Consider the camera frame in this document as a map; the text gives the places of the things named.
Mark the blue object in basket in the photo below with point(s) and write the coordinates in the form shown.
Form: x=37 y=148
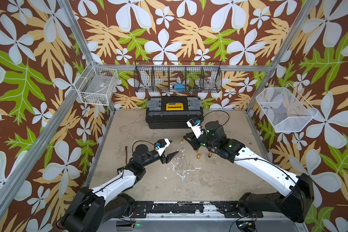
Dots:
x=179 y=87

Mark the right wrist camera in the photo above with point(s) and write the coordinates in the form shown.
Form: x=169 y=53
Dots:
x=195 y=125

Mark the brown stick tool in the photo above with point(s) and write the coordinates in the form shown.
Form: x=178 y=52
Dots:
x=126 y=155

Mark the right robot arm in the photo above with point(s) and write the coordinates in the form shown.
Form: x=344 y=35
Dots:
x=294 y=194

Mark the black wire basket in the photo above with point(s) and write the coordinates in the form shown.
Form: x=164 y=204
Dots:
x=162 y=76

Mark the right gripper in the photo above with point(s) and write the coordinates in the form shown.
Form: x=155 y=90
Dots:
x=194 y=142

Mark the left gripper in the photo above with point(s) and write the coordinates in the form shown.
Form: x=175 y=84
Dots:
x=166 y=158

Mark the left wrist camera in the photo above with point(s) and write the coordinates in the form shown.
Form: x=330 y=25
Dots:
x=161 y=145

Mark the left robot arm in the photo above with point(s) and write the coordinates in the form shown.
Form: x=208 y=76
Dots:
x=92 y=207

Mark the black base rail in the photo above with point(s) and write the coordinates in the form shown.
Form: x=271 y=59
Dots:
x=141 y=209

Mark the white mesh basket right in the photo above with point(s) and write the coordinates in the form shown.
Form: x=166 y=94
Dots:
x=286 y=109

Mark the black plastic toolbox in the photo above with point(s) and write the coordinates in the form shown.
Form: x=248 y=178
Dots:
x=173 y=112

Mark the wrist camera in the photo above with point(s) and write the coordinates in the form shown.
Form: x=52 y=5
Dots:
x=161 y=145
x=195 y=125

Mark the white wire basket left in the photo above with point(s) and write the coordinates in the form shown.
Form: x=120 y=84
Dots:
x=97 y=85

